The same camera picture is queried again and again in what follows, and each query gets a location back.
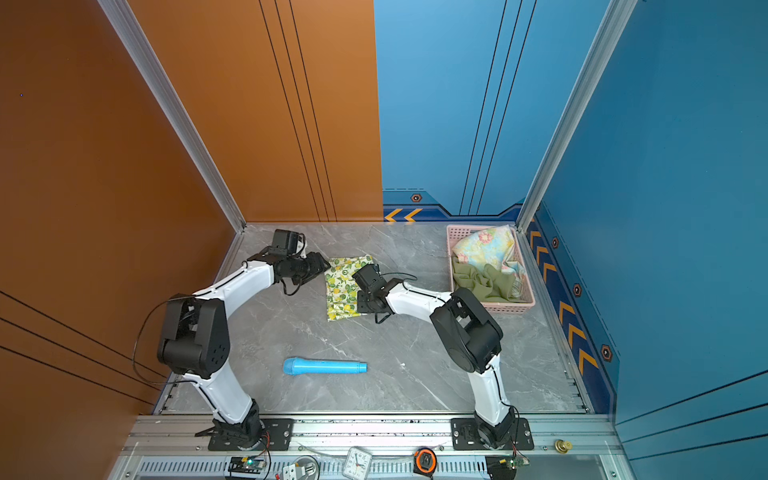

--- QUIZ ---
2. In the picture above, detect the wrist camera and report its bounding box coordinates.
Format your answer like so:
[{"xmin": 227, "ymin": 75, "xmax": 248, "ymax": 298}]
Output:
[
  {"xmin": 270, "ymin": 229, "xmax": 306, "ymax": 257},
  {"xmin": 352, "ymin": 263, "xmax": 387, "ymax": 294}
]

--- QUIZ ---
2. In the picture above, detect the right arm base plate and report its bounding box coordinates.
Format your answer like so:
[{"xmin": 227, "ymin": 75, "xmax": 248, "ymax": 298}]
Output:
[{"xmin": 450, "ymin": 416, "xmax": 535, "ymax": 451}]

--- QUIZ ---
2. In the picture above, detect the right circuit board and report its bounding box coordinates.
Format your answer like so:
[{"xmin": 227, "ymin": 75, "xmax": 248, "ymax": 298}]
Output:
[{"xmin": 485, "ymin": 456, "xmax": 530, "ymax": 480}]

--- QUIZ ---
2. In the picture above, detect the aluminium corner post right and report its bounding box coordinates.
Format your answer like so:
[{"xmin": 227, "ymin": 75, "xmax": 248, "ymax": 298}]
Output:
[{"xmin": 516, "ymin": 0, "xmax": 637, "ymax": 233}]

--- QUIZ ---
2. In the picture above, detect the small white clock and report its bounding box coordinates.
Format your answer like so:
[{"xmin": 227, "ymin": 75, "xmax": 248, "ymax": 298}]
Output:
[{"xmin": 342, "ymin": 447, "xmax": 373, "ymax": 480}]

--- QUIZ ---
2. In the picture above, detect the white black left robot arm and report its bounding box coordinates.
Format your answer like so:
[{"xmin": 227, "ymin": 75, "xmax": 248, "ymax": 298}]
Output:
[{"xmin": 157, "ymin": 252, "xmax": 330, "ymax": 451}]

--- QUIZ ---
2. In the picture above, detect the white power plug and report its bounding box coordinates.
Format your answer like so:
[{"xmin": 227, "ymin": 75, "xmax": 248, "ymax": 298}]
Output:
[{"xmin": 280, "ymin": 456, "xmax": 320, "ymax": 480}]

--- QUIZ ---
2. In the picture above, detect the blue toy microphone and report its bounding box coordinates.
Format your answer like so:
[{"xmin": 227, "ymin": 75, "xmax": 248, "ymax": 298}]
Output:
[{"xmin": 283, "ymin": 357, "xmax": 368, "ymax": 376}]

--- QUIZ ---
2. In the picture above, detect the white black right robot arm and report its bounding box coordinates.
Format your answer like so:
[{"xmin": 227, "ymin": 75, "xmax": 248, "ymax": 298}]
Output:
[{"xmin": 357, "ymin": 279, "xmax": 520, "ymax": 449}]

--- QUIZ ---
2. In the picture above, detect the green circuit board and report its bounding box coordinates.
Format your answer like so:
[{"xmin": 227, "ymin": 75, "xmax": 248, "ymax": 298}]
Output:
[{"xmin": 226, "ymin": 456, "xmax": 271, "ymax": 479}]

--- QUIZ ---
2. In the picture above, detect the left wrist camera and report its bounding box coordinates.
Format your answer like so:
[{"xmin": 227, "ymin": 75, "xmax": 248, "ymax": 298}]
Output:
[{"xmin": 270, "ymin": 229, "xmax": 306, "ymax": 257}]

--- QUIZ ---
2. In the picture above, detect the aluminium front rail frame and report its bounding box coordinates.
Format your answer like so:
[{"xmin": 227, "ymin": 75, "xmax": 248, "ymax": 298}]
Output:
[{"xmin": 109, "ymin": 412, "xmax": 634, "ymax": 479}]

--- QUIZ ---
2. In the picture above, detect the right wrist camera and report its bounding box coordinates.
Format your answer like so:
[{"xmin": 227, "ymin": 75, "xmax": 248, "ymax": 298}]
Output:
[{"xmin": 352, "ymin": 263, "xmax": 387, "ymax": 294}]

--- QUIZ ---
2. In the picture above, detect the aluminium corner post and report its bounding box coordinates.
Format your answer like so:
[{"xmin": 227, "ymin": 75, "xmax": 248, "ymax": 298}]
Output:
[
  {"xmin": 516, "ymin": 0, "xmax": 637, "ymax": 233},
  {"xmin": 98, "ymin": 0, "xmax": 247, "ymax": 233}
]

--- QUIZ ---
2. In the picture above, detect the brass round knob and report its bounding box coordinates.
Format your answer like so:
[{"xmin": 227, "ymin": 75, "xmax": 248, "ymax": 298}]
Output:
[{"xmin": 554, "ymin": 439, "xmax": 573, "ymax": 454}]

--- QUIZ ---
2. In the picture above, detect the aluminium corner post left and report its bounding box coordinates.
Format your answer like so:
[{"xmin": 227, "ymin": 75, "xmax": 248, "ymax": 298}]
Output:
[{"xmin": 98, "ymin": 0, "xmax": 247, "ymax": 233}]

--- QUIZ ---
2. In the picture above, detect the orange black tape measure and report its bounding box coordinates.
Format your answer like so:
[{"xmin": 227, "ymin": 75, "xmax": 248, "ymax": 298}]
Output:
[{"xmin": 413, "ymin": 447, "xmax": 438, "ymax": 479}]

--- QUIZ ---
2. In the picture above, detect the lemon print skirt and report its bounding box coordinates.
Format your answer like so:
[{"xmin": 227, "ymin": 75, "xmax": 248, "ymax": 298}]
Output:
[{"xmin": 325, "ymin": 255, "xmax": 373, "ymax": 322}]

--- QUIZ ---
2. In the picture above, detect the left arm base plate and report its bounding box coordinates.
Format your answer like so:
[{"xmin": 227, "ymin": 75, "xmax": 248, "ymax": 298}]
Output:
[{"xmin": 195, "ymin": 418, "xmax": 294, "ymax": 452}]

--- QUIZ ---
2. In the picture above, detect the pastel floral skirt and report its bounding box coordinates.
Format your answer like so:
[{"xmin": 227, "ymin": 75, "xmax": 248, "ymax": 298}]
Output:
[{"xmin": 451, "ymin": 225, "xmax": 524, "ymax": 272}]

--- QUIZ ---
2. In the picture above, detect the olive green ruffled skirt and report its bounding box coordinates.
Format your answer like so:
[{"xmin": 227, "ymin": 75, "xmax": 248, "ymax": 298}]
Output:
[{"xmin": 452, "ymin": 258, "xmax": 523, "ymax": 303}]

